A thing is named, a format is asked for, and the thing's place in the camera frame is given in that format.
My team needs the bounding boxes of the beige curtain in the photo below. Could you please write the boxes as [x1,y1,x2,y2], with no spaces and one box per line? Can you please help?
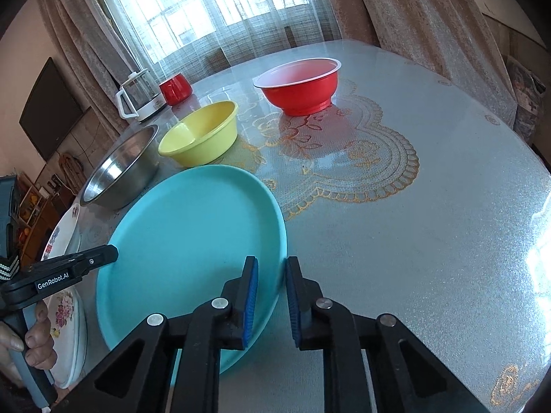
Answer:
[330,0,517,126]
[37,0,138,139]

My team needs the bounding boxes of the left beige curtain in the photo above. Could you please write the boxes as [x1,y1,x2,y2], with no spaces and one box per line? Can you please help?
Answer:
[37,0,138,139]

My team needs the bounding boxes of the sheer white window curtain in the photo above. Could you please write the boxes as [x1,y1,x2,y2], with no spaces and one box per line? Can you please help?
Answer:
[101,0,341,82]

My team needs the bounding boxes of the red plastic bowl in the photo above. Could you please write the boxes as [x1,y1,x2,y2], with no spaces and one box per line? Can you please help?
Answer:
[253,58,342,117]

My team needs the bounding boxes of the white plate red characters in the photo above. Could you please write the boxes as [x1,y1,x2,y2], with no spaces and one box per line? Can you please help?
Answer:
[41,202,81,261]

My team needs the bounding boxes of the stainless steel bowl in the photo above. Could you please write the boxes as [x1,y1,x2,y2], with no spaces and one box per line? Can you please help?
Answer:
[80,125,159,211]

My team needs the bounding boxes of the person's left hand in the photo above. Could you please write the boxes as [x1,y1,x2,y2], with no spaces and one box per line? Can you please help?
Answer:
[0,301,57,387]

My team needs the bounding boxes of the yellow plastic bowl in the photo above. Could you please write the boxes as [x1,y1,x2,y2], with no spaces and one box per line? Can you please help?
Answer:
[158,101,238,168]

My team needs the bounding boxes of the small white floral plate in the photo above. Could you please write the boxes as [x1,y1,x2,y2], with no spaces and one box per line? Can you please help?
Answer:
[45,287,88,390]

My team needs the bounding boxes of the white glass electric kettle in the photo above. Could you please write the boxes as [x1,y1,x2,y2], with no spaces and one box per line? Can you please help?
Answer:
[115,69,166,122]

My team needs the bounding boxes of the large turquoise plastic plate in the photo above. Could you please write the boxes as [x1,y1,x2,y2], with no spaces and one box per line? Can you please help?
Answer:
[96,165,287,372]

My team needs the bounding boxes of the red mug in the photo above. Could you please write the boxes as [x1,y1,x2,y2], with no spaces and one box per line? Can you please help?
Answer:
[160,73,193,106]

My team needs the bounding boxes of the right beige curtain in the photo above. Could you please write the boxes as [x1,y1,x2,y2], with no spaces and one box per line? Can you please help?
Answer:
[330,0,517,126]

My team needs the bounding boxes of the wooden shelf cabinet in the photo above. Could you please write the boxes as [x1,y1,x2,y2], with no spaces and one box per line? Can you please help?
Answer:
[17,172,67,267]

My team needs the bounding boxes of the black wall television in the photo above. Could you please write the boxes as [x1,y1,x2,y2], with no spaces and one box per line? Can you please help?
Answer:
[19,57,84,161]

